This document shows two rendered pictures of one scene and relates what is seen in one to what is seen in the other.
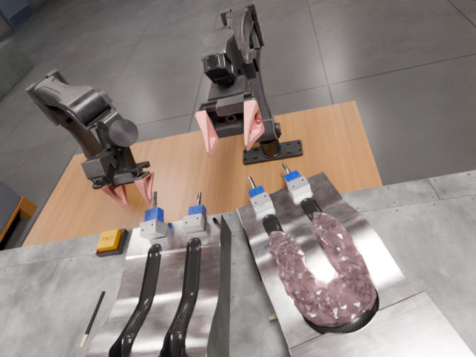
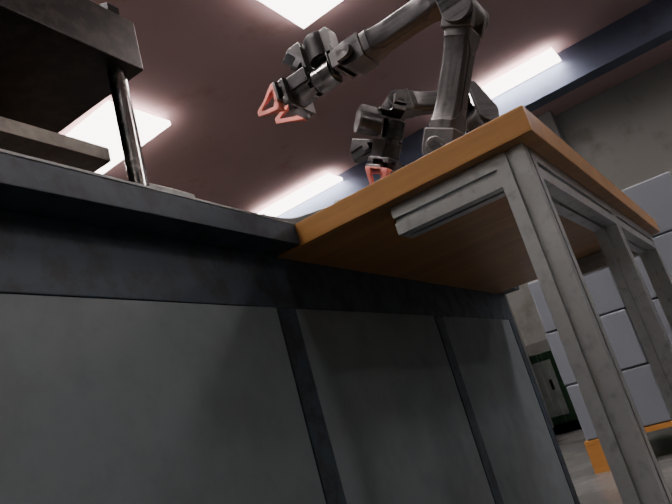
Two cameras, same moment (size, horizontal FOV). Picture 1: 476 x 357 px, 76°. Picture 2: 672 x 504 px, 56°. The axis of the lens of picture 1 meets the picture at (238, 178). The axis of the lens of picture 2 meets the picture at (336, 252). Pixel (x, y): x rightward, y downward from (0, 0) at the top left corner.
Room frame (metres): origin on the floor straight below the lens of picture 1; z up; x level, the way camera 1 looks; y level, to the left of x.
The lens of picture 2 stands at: (0.68, -1.29, 0.45)
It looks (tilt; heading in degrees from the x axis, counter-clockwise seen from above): 16 degrees up; 100
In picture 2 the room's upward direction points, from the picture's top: 16 degrees counter-clockwise
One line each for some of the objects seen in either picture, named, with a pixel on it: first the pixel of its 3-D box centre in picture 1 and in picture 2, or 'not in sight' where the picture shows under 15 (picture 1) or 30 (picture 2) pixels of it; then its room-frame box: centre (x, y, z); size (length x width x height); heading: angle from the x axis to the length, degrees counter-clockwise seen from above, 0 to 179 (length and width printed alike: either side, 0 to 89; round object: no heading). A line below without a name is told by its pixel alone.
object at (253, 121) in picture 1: (239, 129); (277, 105); (0.41, -0.04, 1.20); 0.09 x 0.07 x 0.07; 159
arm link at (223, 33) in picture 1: (231, 57); (332, 52); (0.57, -0.08, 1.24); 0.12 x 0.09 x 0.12; 159
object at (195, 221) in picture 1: (197, 211); not in sight; (0.56, 0.14, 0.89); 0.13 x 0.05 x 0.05; 162
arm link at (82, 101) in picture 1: (73, 106); (438, 112); (0.76, 0.30, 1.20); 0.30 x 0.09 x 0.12; 32
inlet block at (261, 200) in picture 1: (256, 193); not in sight; (0.56, -0.03, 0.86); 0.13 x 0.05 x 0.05; 0
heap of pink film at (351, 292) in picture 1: (317, 258); not in sight; (0.29, -0.09, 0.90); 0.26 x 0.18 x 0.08; 0
